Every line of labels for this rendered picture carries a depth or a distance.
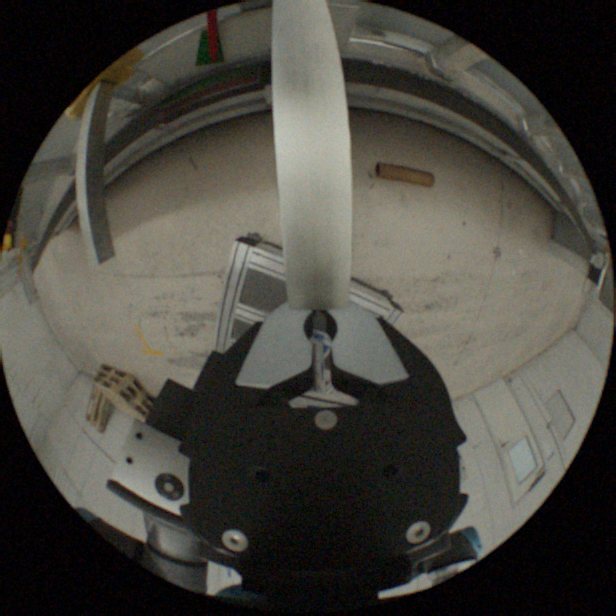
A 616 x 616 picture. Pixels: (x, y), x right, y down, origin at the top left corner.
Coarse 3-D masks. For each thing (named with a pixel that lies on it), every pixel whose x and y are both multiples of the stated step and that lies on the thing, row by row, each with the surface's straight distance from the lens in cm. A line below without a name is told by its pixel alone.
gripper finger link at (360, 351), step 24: (336, 312) 10; (360, 312) 10; (336, 336) 8; (360, 336) 8; (384, 336) 9; (336, 360) 7; (360, 360) 7; (384, 360) 8; (336, 384) 8; (360, 384) 7; (384, 384) 7
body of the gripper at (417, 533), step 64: (256, 448) 5; (320, 448) 5; (384, 448) 5; (448, 448) 6; (192, 512) 6; (256, 512) 5; (320, 512) 5; (384, 512) 5; (448, 512) 6; (256, 576) 5; (320, 576) 5; (384, 576) 5
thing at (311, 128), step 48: (288, 0) 17; (288, 48) 12; (336, 48) 12; (288, 96) 9; (336, 96) 9; (288, 144) 8; (336, 144) 8; (288, 192) 8; (336, 192) 8; (288, 240) 8; (336, 240) 8; (288, 288) 9; (336, 288) 9
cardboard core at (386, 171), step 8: (376, 168) 100; (384, 168) 94; (392, 168) 96; (400, 168) 98; (408, 168) 101; (376, 176) 98; (384, 176) 95; (392, 176) 96; (400, 176) 97; (408, 176) 99; (416, 176) 101; (424, 176) 104; (432, 176) 107; (424, 184) 106; (432, 184) 107
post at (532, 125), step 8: (528, 120) 56; (536, 120) 56; (544, 120) 55; (552, 120) 54; (528, 128) 56; (536, 128) 55; (544, 128) 54; (552, 128) 53; (552, 136) 57; (560, 136) 56
